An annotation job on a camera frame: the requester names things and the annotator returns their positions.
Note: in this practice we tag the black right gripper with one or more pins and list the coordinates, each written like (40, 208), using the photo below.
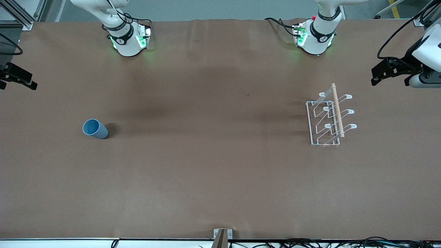
(7, 70)

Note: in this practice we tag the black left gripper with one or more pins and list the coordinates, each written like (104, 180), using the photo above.
(407, 60)

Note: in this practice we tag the blue plastic cup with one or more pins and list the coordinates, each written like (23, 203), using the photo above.
(95, 129)

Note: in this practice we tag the brown table cover sheet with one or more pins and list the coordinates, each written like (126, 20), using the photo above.
(206, 155)

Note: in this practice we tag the aluminium frame profile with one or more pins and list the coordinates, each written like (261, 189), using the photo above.
(24, 15)
(422, 19)

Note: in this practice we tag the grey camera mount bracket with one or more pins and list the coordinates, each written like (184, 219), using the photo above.
(222, 237)

